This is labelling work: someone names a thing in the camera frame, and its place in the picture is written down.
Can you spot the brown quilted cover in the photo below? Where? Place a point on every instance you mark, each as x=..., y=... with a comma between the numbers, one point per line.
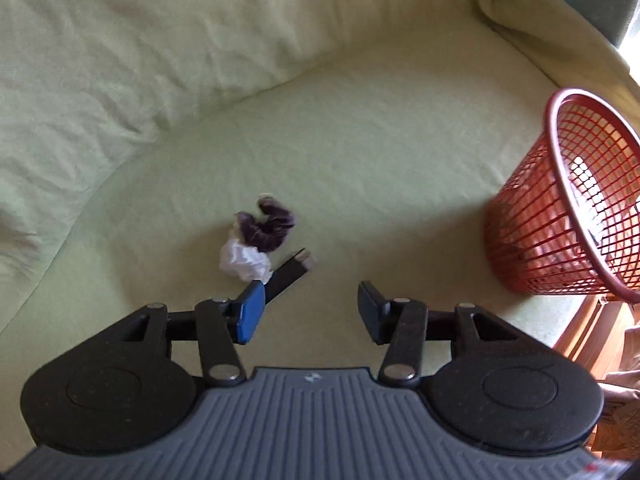
x=622, y=410

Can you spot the white tissue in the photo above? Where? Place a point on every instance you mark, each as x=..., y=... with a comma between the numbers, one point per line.
x=240, y=260

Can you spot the black stick with beige tip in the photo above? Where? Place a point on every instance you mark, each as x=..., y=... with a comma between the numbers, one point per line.
x=287, y=275

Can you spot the red plastic mesh basket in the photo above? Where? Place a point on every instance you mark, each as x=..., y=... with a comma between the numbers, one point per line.
x=520, y=240

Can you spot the purple hair scrunchie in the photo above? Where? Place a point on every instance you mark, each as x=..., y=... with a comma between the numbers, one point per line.
x=265, y=232

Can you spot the dark green cloth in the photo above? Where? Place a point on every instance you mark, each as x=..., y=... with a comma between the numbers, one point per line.
x=600, y=0

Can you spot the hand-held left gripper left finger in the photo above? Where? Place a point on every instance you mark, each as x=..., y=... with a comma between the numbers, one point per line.
x=250, y=310

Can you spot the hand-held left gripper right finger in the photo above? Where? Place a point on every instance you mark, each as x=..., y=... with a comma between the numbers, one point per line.
x=370, y=310

